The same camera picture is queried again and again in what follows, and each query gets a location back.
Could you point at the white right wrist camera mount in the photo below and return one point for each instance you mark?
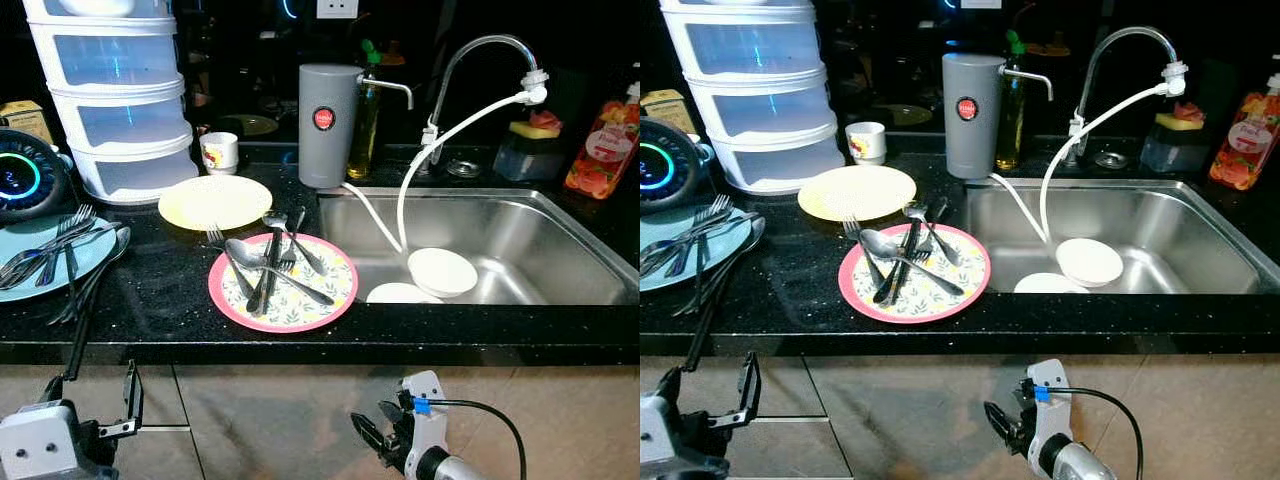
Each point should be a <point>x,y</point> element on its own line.
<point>1048,375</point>
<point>425,385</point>

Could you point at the dark translucent sponge holder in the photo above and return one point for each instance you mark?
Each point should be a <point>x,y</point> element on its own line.
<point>1170,152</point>
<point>525,160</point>

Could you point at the yellow carton box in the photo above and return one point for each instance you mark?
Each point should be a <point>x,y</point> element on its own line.
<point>668,108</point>
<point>25,118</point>

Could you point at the pale yellow plate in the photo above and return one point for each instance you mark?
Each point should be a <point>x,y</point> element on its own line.
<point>855,190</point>
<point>210,200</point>

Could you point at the large silver spoon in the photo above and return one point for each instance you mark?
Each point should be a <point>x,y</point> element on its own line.
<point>243,253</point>
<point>880,243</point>

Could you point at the olive green dish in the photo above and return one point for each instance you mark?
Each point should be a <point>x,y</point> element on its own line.
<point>902,115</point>
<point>248,124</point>

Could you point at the pink rimmed floral plate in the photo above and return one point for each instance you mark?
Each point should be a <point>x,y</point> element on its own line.
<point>960,265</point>
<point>330,275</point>

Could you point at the yellow sponge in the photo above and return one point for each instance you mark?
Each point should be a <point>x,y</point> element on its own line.
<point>1172,122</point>
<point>520,130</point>

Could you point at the light blue plate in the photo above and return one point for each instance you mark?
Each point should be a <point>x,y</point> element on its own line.
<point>735,240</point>
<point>95,255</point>

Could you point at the white wall socket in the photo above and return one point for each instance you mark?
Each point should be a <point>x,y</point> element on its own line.
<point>337,8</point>
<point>980,3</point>

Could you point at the white stacked plastic container tower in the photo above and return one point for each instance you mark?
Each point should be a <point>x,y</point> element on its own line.
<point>120,100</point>
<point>760,90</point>

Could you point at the white printed mug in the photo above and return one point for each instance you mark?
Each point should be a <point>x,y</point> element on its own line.
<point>866,142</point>
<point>219,152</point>

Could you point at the oil bottle green cap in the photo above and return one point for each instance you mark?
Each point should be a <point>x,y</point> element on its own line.
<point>1010,120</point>
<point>363,130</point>

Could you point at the round chrome counter cap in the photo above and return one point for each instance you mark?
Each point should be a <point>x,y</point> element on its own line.
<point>463,168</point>
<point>1110,160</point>

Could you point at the stainless steel sink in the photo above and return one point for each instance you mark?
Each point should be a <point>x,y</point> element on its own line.
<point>540,250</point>
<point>1180,240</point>

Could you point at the grey water filter canister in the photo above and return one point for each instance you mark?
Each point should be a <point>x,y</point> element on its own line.
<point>972,130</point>
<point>328,140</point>

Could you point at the silver fork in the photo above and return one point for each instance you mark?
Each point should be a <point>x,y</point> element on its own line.
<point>712,210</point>
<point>70,222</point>
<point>858,243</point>
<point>725,203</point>
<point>88,215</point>
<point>222,252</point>

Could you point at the orange soap pump bottle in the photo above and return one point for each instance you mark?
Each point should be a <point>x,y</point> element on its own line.
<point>600,150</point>
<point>1245,140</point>

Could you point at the red scrubber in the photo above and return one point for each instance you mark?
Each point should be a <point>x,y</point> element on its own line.
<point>1190,111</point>
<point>546,120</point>

